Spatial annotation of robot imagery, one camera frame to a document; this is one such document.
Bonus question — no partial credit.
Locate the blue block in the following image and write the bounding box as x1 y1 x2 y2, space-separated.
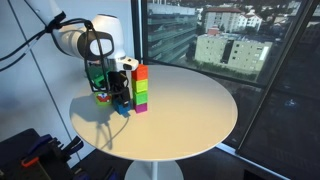
113 99 132 116

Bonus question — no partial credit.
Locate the yellow-green block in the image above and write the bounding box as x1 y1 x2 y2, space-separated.
131 78 149 94

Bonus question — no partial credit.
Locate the white red-roofed building outside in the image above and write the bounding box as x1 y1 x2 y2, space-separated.
203 6 264 34

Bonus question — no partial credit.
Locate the orange block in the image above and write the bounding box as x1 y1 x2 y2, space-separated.
130 63 149 82

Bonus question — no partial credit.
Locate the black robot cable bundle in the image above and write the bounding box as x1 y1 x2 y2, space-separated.
0 11 112 95

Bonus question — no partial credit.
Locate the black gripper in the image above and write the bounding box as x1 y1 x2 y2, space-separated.
107 69 133 108

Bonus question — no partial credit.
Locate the green cube red white print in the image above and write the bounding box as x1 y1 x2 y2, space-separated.
94 91 113 107

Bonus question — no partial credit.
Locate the green block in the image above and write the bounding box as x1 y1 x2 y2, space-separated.
132 90 149 106

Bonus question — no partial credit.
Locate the white table pedestal base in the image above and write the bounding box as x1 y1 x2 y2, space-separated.
124 159 185 180

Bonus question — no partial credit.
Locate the beige building outside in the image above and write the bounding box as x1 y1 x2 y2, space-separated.
194 32 274 75

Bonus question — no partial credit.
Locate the magenta block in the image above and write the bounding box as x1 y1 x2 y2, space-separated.
132 102 149 115

